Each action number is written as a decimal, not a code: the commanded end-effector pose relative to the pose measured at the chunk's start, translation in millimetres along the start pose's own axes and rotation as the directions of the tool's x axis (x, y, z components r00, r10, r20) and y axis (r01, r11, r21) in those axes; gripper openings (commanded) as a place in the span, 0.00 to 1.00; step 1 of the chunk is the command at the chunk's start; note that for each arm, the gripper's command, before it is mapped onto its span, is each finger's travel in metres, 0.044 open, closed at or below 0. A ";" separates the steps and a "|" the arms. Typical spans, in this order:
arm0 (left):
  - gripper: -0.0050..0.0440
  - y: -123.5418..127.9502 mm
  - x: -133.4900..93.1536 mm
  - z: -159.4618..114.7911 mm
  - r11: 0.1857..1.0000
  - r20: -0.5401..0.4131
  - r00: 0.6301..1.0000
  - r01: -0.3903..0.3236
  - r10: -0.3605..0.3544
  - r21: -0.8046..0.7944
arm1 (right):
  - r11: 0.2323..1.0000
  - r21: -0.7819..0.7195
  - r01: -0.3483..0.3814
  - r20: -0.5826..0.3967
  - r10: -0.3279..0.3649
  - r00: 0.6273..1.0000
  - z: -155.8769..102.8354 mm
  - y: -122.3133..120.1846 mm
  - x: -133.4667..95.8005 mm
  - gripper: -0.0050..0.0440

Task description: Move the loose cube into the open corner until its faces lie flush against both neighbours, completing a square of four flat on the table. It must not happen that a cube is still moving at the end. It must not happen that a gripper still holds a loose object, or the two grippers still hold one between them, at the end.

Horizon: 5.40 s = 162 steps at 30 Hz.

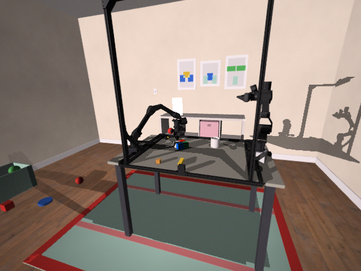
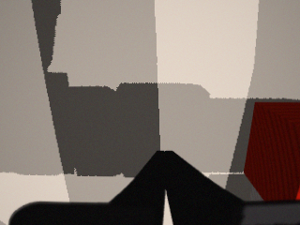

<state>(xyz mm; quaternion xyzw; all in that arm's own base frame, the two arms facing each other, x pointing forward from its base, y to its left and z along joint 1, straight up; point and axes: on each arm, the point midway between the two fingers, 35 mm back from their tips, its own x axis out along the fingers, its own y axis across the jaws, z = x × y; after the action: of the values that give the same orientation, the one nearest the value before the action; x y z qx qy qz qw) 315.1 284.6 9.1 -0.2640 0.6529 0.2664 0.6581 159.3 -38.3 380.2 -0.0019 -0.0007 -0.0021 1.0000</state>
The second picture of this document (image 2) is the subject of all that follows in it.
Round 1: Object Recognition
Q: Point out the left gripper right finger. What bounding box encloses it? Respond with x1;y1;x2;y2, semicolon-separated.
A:
165;151;300;225

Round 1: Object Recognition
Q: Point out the dark red cube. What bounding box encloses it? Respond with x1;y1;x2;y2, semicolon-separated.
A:
244;102;300;201

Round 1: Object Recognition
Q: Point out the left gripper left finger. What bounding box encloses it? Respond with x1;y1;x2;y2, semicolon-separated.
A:
8;151;167;225

